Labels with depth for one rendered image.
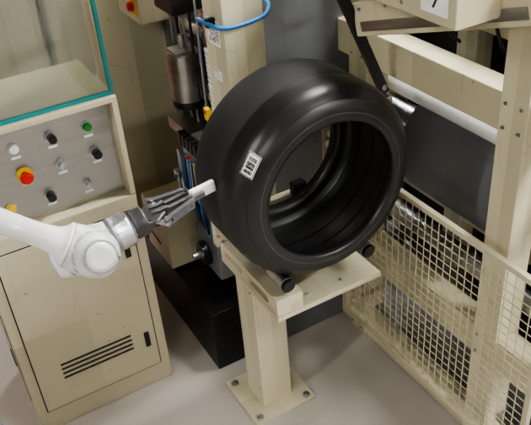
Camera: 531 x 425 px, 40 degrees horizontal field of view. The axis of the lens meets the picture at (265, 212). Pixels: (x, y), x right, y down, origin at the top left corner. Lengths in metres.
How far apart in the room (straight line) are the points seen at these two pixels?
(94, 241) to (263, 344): 1.26
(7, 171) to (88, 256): 0.92
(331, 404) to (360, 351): 0.31
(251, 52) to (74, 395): 1.54
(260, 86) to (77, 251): 0.65
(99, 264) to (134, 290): 1.20
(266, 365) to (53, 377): 0.80
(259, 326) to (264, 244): 0.79
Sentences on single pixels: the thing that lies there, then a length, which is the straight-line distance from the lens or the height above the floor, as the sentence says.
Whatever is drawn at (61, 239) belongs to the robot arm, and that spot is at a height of 1.33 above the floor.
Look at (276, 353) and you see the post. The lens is 2.79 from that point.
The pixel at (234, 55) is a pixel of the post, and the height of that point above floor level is 1.45.
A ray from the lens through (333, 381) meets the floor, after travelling 3.03.
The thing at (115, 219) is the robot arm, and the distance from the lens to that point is 1.80.
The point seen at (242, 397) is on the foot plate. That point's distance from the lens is 2.98.
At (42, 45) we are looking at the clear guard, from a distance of 2.31.
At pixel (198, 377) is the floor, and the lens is 3.10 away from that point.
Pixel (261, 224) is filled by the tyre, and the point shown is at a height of 1.16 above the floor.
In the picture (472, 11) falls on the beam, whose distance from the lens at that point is 1.69.
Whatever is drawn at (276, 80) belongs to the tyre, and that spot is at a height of 1.46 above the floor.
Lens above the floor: 2.22
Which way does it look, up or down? 34 degrees down
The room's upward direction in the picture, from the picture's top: 5 degrees counter-clockwise
